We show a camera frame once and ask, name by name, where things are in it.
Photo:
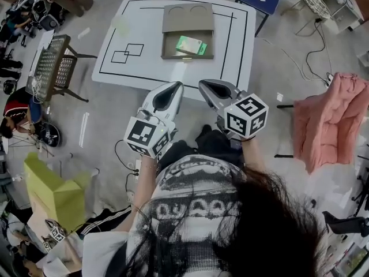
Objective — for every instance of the translucent plastic cup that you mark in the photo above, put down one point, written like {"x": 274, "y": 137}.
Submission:
{"x": 121, "y": 24}

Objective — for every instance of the black white backpack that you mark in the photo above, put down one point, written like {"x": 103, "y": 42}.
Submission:
{"x": 47, "y": 22}

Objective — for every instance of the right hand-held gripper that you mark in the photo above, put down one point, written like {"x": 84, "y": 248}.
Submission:
{"x": 245, "y": 117}

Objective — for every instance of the white power strip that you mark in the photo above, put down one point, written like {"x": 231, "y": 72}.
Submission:
{"x": 329, "y": 79}
{"x": 138, "y": 170}

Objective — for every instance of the yellow-green cardboard box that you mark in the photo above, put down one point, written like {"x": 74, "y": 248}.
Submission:
{"x": 49, "y": 189}

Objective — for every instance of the white paper sheet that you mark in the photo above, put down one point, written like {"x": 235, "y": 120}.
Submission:
{"x": 46, "y": 39}

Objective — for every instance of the person's right forearm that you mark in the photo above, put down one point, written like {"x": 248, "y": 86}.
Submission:
{"x": 253, "y": 154}

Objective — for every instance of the person's black trousers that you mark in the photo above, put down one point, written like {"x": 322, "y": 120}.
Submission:
{"x": 210, "y": 143}

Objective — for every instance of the black helmet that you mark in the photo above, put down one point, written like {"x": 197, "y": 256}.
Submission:
{"x": 10, "y": 86}

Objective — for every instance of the black mesh metal table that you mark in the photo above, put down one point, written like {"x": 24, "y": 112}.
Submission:
{"x": 47, "y": 65}

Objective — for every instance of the white flat strip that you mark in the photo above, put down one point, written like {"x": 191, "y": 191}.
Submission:
{"x": 83, "y": 33}
{"x": 83, "y": 130}

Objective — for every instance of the green packet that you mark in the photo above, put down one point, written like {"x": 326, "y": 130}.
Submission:
{"x": 188, "y": 45}

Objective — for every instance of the black round bag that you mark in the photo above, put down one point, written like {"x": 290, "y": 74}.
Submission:
{"x": 50, "y": 134}

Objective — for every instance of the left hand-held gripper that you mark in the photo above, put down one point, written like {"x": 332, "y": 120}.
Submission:
{"x": 144, "y": 134}

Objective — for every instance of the white desk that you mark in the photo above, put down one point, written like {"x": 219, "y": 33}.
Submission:
{"x": 346, "y": 19}

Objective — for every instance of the person's left forearm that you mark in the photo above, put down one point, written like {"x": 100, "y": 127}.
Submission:
{"x": 142, "y": 189}

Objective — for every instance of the pink jacket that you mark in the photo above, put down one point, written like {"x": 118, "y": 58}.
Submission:
{"x": 325, "y": 125}

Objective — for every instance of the person's black white printed shirt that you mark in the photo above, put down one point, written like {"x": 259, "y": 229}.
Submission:
{"x": 187, "y": 209}

